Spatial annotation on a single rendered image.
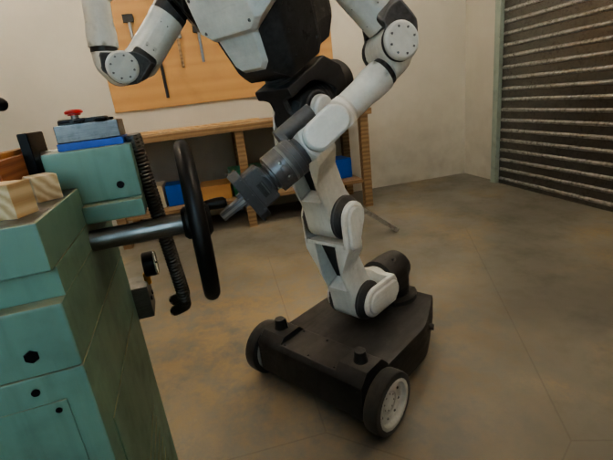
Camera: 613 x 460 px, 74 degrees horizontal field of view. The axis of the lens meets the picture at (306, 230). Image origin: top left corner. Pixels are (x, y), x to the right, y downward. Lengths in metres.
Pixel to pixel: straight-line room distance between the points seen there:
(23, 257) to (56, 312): 0.08
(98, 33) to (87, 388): 0.86
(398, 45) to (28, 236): 0.73
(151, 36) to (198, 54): 2.74
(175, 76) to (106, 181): 3.22
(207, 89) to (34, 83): 1.39
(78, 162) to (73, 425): 0.39
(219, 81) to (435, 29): 2.16
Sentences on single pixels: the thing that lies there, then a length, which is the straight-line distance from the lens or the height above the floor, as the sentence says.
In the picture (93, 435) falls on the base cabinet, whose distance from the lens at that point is 0.67.
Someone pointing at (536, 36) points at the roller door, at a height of 1.23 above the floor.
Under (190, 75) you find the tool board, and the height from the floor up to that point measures 1.29.
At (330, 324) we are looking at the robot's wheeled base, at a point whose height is 0.17.
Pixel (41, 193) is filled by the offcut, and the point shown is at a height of 0.91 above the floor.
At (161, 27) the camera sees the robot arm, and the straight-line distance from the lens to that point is 1.22.
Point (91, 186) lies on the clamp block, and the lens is 0.76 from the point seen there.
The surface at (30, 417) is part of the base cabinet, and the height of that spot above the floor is 0.66.
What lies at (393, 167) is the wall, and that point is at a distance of 4.40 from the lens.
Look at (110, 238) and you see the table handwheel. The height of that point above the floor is 0.81.
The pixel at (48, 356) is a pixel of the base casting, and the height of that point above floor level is 0.73.
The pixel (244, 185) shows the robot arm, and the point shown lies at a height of 0.84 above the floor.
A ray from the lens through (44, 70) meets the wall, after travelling 4.16.
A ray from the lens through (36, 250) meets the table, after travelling 0.56.
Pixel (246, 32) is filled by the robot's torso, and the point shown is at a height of 1.15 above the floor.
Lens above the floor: 1.00
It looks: 18 degrees down
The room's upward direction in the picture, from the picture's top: 7 degrees counter-clockwise
